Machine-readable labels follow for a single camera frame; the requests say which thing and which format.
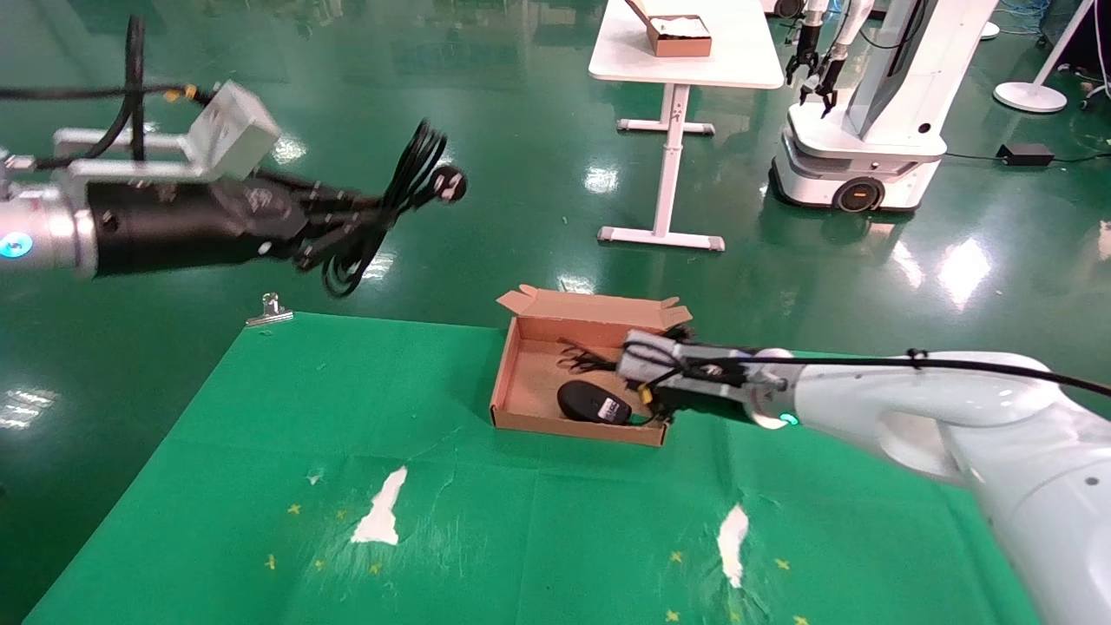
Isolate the small filled cardboard box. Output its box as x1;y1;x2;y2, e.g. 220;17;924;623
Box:
625;0;713;59

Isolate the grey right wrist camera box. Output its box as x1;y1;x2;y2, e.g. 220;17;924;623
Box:
618;329;697;385

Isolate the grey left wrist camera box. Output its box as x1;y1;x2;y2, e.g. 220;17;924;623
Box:
52;81;283;185

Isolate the black adapter with thin cable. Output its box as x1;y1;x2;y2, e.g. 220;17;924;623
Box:
557;337;674;427

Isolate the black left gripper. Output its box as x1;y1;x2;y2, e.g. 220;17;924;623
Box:
87;172;391;280

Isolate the white wheeled background robot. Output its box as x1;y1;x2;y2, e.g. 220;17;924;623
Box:
771;0;1001;214

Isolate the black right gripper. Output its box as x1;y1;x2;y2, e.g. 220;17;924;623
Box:
644;345;769;426

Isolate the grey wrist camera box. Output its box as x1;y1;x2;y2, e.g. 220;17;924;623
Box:
618;329;697;385
52;81;283;185

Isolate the metal binder clip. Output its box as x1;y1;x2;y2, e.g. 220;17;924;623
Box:
247;293;294;328

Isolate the white floor stand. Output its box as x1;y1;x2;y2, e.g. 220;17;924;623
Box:
994;0;1098;115

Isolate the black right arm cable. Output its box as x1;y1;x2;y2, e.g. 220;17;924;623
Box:
677;347;1111;398

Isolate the black power brick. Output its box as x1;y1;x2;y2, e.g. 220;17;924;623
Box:
997;143;1056;168

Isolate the open brown cardboard box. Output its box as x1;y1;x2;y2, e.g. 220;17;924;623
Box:
490;285;694;448

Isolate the white background table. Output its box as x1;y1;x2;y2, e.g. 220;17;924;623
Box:
588;0;786;253

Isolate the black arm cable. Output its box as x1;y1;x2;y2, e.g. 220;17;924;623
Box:
677;347;1111;398
0;15;218;168

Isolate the black power cord with plug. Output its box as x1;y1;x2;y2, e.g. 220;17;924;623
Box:
321;119;470;299

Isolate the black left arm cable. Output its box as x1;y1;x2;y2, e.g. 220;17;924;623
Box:
0;15;218;168

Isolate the black floor cable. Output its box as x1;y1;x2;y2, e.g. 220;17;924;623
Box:
944;151;1111;168

